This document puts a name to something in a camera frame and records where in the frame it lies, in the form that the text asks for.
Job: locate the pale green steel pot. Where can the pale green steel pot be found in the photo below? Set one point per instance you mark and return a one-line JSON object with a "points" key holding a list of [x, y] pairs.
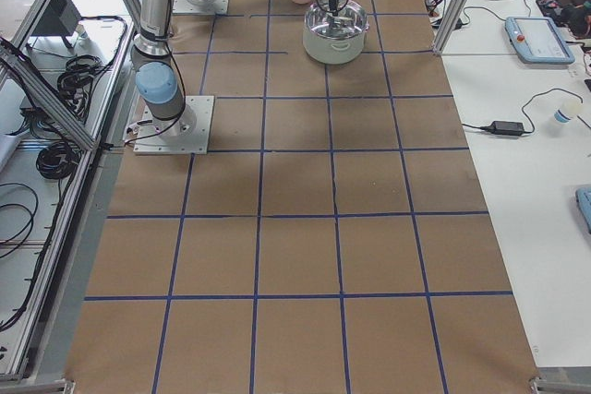
{"points": [[335, 39]]}

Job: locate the blue teach pendant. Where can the blue teach pendant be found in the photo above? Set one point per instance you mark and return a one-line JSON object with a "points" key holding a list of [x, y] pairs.
{"points": [[583, 201], [537, 41]]}

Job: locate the black power adapter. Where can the black power adapter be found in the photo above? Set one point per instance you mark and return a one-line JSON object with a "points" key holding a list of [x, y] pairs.
{"points": [[504, 128]]}

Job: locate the brown paper table mat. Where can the brown paper table mat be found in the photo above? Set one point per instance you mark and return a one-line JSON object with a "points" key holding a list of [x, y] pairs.
{"points": [[334, 239]]}

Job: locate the white paper cup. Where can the white paper cup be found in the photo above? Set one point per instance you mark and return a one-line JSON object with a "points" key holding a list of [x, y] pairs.
{"points": [[568, 111]]}

